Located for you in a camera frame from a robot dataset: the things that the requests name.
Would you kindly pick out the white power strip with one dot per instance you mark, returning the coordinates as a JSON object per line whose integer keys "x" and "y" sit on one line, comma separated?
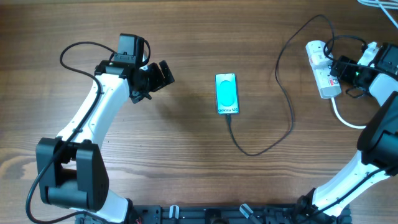
{"x": 328, "y": 86}

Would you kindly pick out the turquoise screen smartphone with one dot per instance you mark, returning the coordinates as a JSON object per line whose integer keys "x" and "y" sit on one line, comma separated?
{"x": 226, "y": 93}

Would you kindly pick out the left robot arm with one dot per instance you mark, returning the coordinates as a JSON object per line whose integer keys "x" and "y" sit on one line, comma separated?
{"x": 71, "y": 171}

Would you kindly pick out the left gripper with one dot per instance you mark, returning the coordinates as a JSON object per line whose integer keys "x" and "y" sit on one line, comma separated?
{"x": 158, "y": 79}

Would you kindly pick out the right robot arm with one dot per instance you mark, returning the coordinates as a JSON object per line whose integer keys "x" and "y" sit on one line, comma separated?
{"x": 376, "y": 157}

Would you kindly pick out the white charger plug adapter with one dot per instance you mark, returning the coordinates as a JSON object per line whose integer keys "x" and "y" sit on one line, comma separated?
{"x": 319, "y": 61}

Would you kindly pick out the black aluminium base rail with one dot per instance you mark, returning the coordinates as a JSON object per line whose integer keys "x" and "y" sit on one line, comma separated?
{"x": 278, "y": 214}

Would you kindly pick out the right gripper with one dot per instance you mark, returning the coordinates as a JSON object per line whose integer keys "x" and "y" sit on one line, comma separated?
{"x": 345, "y": 74}

